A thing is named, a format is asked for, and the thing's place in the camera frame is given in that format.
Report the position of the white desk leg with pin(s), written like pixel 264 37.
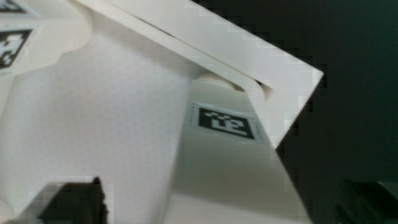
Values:
pixel 45 30
pixel 232 187

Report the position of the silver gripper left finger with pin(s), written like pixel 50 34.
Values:
pixel 68 204

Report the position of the white desk top tray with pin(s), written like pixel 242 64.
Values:
pixel 93 111

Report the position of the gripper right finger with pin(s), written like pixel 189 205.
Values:
pixel 368 205

